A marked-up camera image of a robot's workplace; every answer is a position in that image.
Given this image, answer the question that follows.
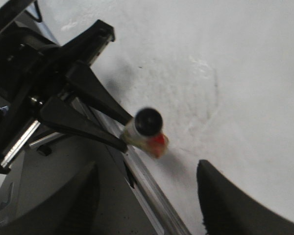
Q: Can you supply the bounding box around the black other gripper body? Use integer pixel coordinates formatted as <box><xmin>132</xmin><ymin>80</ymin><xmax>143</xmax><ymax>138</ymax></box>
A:
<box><xmin>0</xmin><ymin>0</ymin><xmax>115</xmax><ymax>174</ymax></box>

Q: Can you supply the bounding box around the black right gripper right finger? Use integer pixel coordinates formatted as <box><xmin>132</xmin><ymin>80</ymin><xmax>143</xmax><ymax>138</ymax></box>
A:
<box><xmin>196</xmin><ymin>160</ymin><xmax>294</xmax><ymax>235</ymax></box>

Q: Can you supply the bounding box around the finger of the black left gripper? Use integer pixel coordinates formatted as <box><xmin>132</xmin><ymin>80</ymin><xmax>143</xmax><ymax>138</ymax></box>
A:
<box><xmin>66</xmin><ymin>61</ymin><xmax>132</xmax><ymax>125</ymax></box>
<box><xmin>39</xmin><ymin>96</ymin><xmax>127</xmax><ymax>153</ymax></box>

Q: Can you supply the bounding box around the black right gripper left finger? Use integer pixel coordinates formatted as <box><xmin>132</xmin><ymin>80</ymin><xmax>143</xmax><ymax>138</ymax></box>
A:
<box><xmin>0</xmin><ymin>161</ymin><xmax>100</xmax><ymax>235</ymax></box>

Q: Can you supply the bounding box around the white black whiteboard marker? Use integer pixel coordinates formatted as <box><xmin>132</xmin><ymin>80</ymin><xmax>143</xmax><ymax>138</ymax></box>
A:
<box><xmin>120</xmin><ymin>107</ymin><xmax>163</xmax><ymax>151</ymax></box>

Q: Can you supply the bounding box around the red magnet under clear tape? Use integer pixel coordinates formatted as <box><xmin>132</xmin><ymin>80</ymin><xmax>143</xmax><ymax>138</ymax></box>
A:
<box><xmin>145</xmin><ymin>133</ymin><xmax>169</xmax><ymax>159</ymax></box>

